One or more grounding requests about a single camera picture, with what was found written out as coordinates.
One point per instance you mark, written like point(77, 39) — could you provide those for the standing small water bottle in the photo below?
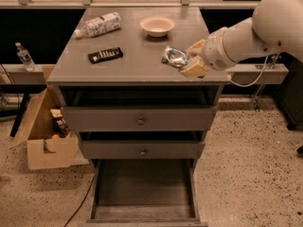
point(25, 57)

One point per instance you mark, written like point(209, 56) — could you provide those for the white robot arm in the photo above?
point(276, 26)

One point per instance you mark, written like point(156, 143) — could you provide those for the grey middle drawer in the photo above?
point(142, 149)

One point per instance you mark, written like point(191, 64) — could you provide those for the white bowl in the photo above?
point(157, 26)

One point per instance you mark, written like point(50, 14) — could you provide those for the black snack bar wrapper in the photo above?
point(105, 55)

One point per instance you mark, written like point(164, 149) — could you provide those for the grey drawer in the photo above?
point(127, 118)
point(142, 149)
point(144, 193)

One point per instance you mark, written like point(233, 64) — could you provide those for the open cardboard box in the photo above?
point(44, 148)

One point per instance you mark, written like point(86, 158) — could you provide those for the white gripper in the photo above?
point(213, 51)

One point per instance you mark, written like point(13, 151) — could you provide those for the grey bottom drawer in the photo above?
point(144, 193)

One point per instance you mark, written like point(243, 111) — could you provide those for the grey drawer cabinet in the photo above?
point(139, 78)

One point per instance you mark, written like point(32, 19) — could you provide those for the snack items in box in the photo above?
point(60, 124)

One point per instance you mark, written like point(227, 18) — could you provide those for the metal tripod stand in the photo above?
point(268, 64)

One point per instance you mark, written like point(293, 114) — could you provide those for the grey top drawer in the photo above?
point(127, 118)

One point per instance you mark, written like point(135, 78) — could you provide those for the lying plastic water bottle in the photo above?
point(99, 25)

